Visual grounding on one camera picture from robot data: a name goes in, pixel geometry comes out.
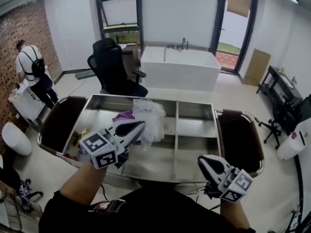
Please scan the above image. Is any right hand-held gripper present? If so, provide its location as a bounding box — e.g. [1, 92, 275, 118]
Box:
[197, 154, 254, 203]

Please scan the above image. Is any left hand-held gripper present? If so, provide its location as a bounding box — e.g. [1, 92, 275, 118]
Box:
[78, 120, 146, 170]

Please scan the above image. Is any purple cloth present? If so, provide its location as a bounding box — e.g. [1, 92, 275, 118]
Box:
[112, 110, 136, 122]

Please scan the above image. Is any clear plastic bag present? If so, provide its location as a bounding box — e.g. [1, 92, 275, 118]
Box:
[132, 98, 166, 148]

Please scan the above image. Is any steel compartment sorting table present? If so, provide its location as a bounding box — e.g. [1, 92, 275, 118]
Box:
[36, 94, 265, 194]

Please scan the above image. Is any yellow snack packet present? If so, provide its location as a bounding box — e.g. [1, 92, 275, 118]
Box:
[74, 129, 89, 147]

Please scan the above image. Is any person's left forearm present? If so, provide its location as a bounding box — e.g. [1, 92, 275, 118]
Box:
[59, 161, 108, 206]

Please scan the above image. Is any person's right forearm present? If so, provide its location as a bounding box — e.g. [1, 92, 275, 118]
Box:
[220, 199, 251, 231]

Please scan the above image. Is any black office chair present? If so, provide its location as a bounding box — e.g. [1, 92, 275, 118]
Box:
[87, 38, 149, 98]

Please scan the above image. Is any grey rolled mat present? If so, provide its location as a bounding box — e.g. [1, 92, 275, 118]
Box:
[75, 71, 96, 81]

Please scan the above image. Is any white bathtub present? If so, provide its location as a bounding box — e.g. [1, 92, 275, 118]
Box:
[140, 46, 222, 92]

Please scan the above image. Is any black swivel chair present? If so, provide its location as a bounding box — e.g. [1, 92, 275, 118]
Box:
[259, 100, 303, 150]

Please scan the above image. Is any person's black shirt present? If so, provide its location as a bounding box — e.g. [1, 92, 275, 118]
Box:
[38, 187, 256, 233]

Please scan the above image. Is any white rounded machine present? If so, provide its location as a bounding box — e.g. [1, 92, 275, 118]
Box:
[276, 116, 311, 161]

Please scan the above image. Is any black console table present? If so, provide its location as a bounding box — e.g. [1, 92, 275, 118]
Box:
[257, 66, 304, 121]

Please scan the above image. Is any white vanity cabinet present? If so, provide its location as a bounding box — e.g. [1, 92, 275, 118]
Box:
[8, 68, 53, 126]

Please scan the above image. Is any white toilet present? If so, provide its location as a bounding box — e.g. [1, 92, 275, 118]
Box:
[1, 122, 33, 156]

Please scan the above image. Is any beige fabric heap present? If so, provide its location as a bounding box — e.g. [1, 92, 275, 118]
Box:
[0, 193, 42, 233]

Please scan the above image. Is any cardboard sheet on door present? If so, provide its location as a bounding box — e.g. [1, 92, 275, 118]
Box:
[226, 0, 254, 18]

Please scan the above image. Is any black hand shower hose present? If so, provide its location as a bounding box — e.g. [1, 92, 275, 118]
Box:
[163, 45, 174, 63]

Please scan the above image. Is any cardboard sheet against wall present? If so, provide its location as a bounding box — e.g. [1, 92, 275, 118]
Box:
[242, 48, 272, 87]

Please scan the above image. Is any black window frame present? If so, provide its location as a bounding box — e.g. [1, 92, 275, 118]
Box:
[94, 0, 144, 42]

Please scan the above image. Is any black glass door frame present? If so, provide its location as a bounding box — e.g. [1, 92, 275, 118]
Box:
[208, 0, 259, 76]

